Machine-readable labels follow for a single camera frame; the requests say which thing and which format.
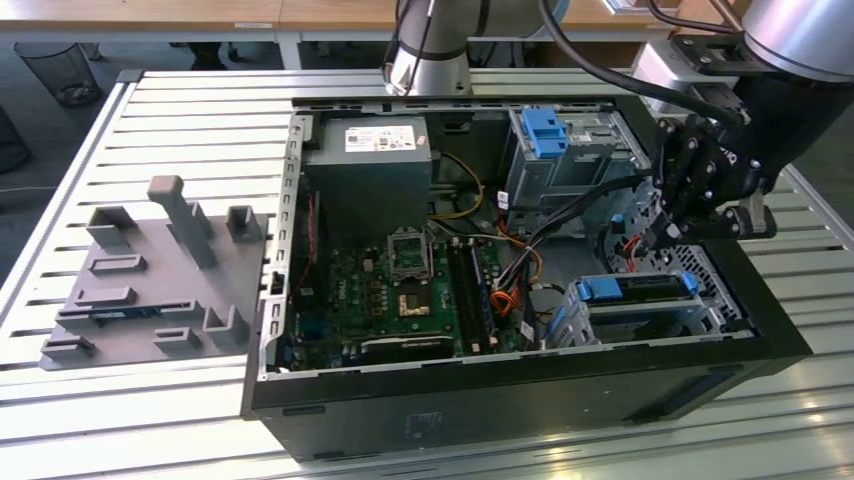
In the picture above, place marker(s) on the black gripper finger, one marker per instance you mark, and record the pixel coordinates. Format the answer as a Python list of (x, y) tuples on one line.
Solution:
[(680, 165), (727, 225)]

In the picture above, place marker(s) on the hard disk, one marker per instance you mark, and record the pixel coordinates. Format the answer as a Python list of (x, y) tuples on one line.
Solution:
[(600, 290)]

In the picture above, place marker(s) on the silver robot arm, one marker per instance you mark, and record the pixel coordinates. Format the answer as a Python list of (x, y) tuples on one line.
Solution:
[(433, 45)]

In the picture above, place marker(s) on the metal disk bay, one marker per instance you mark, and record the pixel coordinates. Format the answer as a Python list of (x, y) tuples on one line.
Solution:
[(640, 314)]

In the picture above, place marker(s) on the black RAM slot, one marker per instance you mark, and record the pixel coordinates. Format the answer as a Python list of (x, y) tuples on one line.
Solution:
[(460, 295)]

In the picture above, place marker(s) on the metal optical drive cage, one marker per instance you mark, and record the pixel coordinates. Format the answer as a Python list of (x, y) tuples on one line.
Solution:
[(580, 170)]

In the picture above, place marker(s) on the blue drive latch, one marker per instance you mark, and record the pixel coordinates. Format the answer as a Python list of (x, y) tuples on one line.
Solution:
[(543, 132)]

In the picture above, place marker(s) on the grey power supply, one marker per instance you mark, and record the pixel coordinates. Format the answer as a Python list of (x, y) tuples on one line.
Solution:
[(367, 180)]

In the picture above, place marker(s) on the black PC case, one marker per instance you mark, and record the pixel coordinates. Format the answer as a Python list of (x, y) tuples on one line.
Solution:
[(467, 405)]

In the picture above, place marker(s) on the black graphics card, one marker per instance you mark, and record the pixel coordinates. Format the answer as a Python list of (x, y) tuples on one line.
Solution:
[(407, 347)]

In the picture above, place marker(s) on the green motherboard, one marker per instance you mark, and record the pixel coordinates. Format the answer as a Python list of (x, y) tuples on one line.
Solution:
[(360, 300)]

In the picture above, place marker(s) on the black office chair base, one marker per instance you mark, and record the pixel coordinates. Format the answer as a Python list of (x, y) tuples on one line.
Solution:
[(206, 55)]

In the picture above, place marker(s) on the wooden desk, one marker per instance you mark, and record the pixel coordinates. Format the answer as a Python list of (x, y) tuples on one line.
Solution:
[(200, 12)]

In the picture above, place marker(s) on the grey parts rack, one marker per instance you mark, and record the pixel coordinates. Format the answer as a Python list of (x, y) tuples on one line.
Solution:
[(153, 280)]

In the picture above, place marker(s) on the green RAM stick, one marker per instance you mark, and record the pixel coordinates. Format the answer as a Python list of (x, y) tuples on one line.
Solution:
[(122, 316)]

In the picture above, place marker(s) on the black mesh wastebasket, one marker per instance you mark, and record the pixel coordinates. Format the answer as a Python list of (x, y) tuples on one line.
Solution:
[(56, 70)]

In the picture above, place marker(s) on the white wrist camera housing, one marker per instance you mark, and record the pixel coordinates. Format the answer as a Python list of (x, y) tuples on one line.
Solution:
[(667, 65)]

